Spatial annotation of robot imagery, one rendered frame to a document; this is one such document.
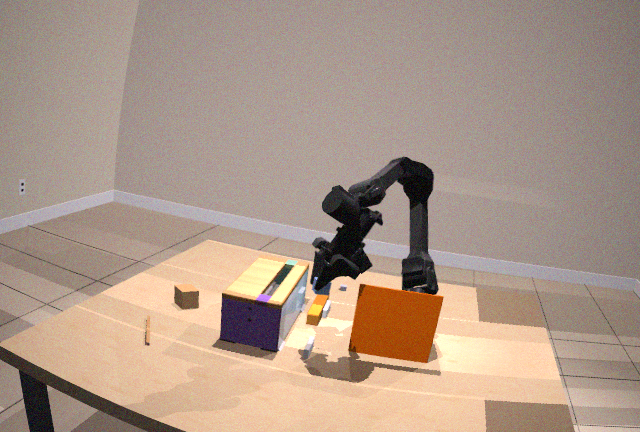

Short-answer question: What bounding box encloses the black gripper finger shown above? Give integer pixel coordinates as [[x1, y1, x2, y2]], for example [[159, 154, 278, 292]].
[[314, 260, 347, 291], [310, 250, 330, 285]]

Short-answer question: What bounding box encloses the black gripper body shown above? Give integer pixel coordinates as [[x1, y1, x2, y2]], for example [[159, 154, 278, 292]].
[[312, 225, 364, 280]]

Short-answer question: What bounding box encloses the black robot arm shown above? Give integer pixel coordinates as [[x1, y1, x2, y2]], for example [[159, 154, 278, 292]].
[[322, 157, 439, 295]]

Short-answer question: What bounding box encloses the small blue block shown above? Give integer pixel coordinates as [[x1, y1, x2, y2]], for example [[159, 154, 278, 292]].
[[312, 277, 332, 296]]

